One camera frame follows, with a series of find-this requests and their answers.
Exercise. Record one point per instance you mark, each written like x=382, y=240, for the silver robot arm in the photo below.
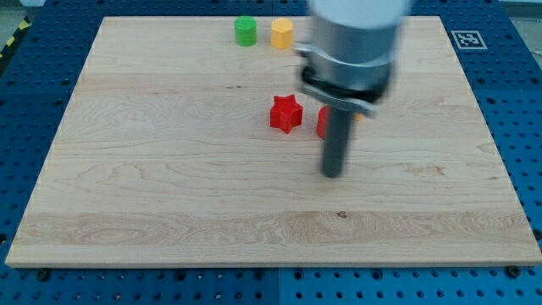
x=350, y=51

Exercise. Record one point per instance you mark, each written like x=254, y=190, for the red star block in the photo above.
x=286, y=113

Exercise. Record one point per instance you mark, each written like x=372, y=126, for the red cylinder block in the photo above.
x=322, y=122

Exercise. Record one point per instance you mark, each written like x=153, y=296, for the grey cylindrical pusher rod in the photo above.
x=337, y=136

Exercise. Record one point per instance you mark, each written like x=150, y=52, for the wooden board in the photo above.
x=165, y=158

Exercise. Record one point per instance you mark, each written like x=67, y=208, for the yellow hexagon block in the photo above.
x=282, y=33

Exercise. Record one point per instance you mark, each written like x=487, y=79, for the green cylinder block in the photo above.
x=245, y=31

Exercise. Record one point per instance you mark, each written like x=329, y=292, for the white fiducial marker tag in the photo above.
x=468, y=40

